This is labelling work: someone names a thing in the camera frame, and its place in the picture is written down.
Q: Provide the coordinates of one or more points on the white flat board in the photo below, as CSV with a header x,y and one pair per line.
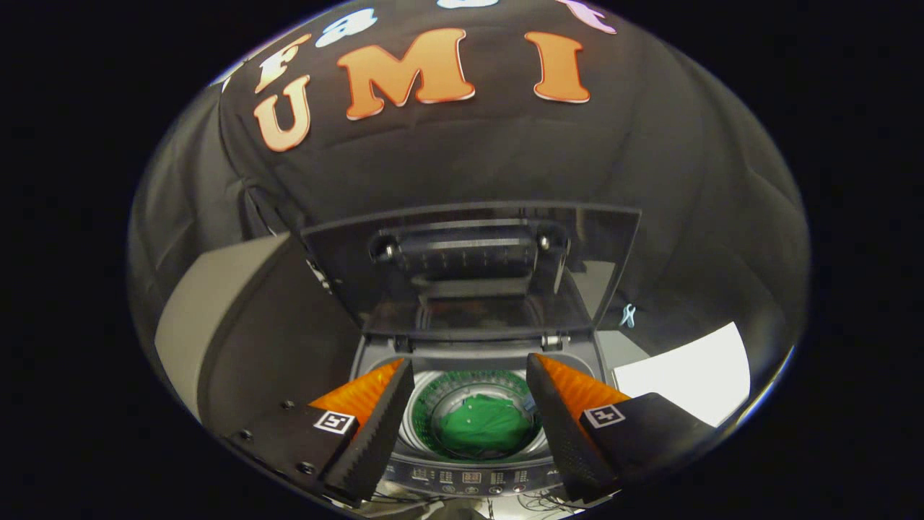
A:
x,y
686,368

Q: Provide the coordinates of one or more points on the light blue clip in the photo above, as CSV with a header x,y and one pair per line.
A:
x,y
628,315

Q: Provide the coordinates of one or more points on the black backdrop cloth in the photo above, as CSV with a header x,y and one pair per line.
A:
x,y
686,180

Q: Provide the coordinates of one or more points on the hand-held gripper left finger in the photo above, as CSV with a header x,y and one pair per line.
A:
x,y
375,433

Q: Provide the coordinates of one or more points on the grey box stand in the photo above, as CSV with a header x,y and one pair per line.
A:
x,y
274,325

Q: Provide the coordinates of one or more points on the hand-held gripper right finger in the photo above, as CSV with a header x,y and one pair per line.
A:
x,y
567,433

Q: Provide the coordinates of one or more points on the green polo shirt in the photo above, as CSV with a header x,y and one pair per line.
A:
x,y
484,426

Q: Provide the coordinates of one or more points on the dark washing machine lid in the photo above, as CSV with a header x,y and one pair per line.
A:
x,y
469,289

